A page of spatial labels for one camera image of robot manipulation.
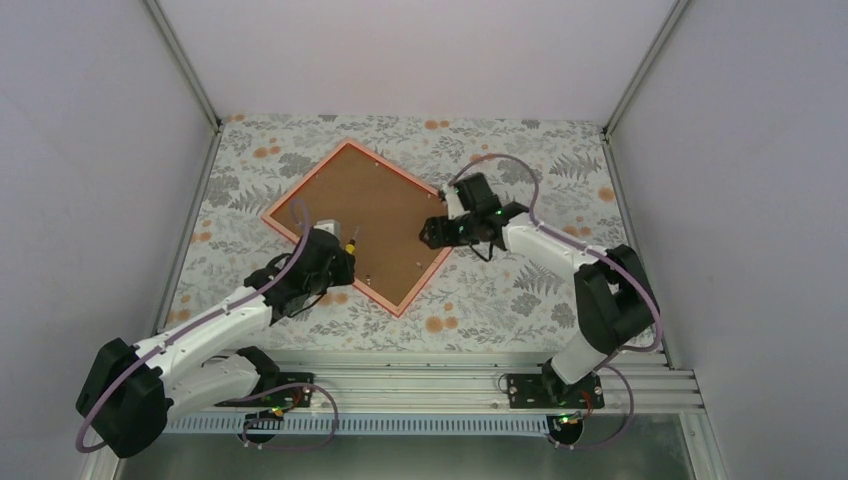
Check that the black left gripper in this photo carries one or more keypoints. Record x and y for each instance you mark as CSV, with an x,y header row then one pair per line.
x,y
344,276

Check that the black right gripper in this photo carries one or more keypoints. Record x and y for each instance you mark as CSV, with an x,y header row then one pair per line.
x,y
439,235

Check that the yellow handled screwdriver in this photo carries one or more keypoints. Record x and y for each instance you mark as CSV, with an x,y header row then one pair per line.
x,y
350,247

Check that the red wooden picture frame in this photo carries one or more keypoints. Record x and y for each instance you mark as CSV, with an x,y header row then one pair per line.
x,y
380,206

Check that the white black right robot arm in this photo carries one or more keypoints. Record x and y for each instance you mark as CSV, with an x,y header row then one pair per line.
x,y
614,303

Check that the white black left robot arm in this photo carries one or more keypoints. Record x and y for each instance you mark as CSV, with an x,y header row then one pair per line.
x,y
133,391

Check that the floral patterned table mat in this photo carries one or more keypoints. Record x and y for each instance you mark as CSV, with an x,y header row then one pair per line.
x,y
505,305

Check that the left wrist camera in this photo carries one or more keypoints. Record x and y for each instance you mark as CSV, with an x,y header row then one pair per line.
x,y
330,226

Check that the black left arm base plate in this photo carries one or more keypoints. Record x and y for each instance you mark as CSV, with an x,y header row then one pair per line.
x,y
268,393

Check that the aluminium extrusion rail base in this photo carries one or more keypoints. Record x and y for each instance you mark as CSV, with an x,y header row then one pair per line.
x,y
473,383

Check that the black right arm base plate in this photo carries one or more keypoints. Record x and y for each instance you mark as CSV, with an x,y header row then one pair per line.
x,y
537,392

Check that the grey slotted cable duct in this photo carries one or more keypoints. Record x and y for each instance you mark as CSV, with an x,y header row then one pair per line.
x,y
365,424

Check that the right aluminium corner post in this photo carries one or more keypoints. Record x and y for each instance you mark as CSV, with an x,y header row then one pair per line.
x,y
656,47

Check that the aluminium corner post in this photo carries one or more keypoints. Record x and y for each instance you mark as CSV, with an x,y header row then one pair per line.
x,y
183,63
656,47

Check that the left aluminium corner post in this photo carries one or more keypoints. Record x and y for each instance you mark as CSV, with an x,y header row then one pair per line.
x,y
183,63

